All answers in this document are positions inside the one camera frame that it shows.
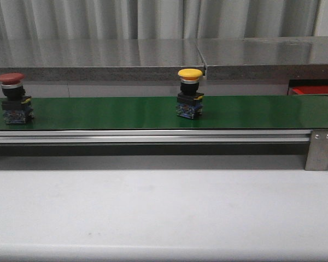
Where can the right grey stone slab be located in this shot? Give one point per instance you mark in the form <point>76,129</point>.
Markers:
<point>282,58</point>

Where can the red mushroom push button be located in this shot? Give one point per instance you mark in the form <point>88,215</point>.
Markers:
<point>16,107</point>

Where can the aluminium conveyor side rail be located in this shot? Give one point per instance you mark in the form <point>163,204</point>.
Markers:
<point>151,135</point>

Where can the grey stone slab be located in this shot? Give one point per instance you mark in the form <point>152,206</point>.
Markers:
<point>99,60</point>
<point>282,58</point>

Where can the yellow mushroom push button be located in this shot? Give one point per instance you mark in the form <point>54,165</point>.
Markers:
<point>189,100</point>

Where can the grey pleated curtain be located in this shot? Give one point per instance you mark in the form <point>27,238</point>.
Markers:
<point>156,19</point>

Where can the left grey stone slab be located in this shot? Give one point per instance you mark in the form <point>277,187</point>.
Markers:
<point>99,60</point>

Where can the steel conveyor support bracket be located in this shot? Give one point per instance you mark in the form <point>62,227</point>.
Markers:
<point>317,156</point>

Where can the green conveyor belt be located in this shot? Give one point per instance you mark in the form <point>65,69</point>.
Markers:
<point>219,112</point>

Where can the red plastic bin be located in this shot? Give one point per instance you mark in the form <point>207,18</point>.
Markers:
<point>309,90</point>

